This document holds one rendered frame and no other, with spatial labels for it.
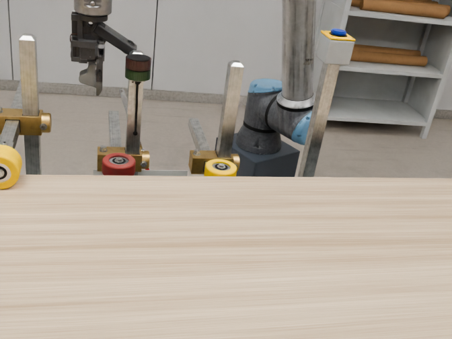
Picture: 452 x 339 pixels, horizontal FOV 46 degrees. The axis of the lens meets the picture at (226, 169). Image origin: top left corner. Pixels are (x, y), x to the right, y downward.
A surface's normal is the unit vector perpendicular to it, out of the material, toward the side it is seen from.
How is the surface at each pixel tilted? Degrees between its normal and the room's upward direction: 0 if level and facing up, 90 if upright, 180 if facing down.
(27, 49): 90
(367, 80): 90
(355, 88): 90
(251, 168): 90
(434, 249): 0
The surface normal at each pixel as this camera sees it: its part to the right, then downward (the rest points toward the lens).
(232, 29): 0.15, 0.48
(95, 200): 0.13, -0.87
